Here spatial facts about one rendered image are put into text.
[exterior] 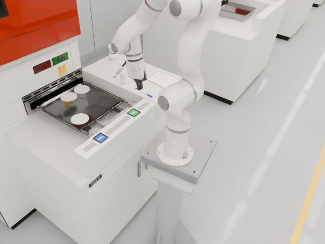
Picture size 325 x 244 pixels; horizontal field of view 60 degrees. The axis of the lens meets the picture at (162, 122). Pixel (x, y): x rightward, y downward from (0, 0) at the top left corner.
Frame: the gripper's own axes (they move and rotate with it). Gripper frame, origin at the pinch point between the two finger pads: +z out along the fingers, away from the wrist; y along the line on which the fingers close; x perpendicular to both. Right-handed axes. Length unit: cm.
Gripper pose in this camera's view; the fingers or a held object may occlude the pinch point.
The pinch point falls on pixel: (140, 85)
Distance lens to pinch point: 152.4
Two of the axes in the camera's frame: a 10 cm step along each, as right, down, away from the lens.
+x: 5.7, -5.0, 6.5
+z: 1.2, 8.3, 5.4
